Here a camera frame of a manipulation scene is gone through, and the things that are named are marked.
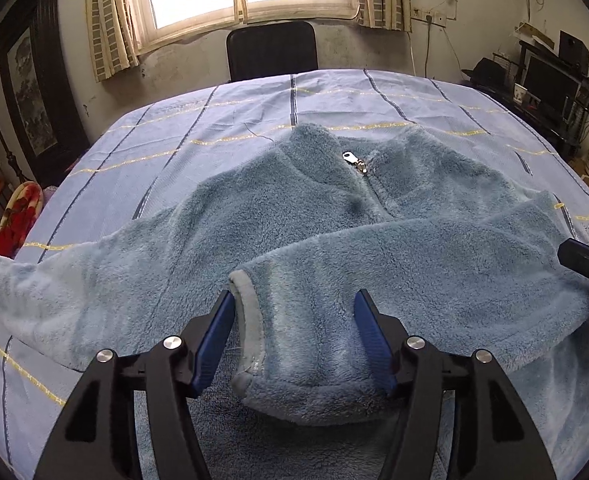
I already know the blue fleece zip jacket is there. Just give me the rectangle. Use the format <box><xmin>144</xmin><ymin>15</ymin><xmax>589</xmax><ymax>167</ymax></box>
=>
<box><xmin>0</xmin><ymin>125</ymin><xmax>589</xmax><ymax>479</ymax></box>

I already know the black computer desk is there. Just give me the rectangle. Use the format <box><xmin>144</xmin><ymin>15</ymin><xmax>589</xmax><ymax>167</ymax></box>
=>
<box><xmin>462</xmin><ymin>40</ymin><xmax>589</xmax><ymax>160</ymax></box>

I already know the computer monitor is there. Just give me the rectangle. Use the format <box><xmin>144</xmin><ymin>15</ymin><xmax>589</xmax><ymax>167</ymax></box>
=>
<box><xmin>522</xmin><ymin>54</ymin><xmax>579</xmax><ymax>119</ymax></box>

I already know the white paper cup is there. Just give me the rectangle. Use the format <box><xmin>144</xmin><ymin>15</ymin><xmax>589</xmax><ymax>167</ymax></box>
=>
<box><xmin>512</xmin><ymin>84</ymin><xmax>527</xmax><ymax>105</ymax></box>

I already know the black speaker box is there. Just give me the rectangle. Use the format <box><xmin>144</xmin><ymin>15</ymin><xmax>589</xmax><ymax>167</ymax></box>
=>
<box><xmin>559</xmin><ymin>30</ymin><xmax>589</xmax><ymax>76</ymax></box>

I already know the red floral blanket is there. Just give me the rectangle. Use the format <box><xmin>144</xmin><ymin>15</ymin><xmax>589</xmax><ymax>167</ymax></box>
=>
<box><xmin>0</xmin><ymin>181</ymin><xmax>44</xmax><ymax>258</ymax></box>

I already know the blue striped bed sheet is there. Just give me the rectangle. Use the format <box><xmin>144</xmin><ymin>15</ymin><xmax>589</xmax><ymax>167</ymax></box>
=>
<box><xmin>0</xmin><ymin>70</ymin><xmax>589</xmax><ymax>479</ymax></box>

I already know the black chair behind bed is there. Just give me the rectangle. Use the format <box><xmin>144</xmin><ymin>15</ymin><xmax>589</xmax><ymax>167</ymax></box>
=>
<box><xmin>226</xmin><ymin>21</ymin><xmax>318</xmax><ymax>82</ymax></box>

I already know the left checked curtain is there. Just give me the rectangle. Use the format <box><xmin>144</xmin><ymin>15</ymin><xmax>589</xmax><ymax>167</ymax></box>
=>
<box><xmin>85</xmin><ymin>0</ymin><xmax>139</xmax><ymax>82</ymax></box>

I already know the dark framed wall painting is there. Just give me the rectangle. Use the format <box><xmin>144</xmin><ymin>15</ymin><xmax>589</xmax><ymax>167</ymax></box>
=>
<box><xmin>0</xmin><ymin>0</ymin><xmax>89</xmax><ymax>188</ymax></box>

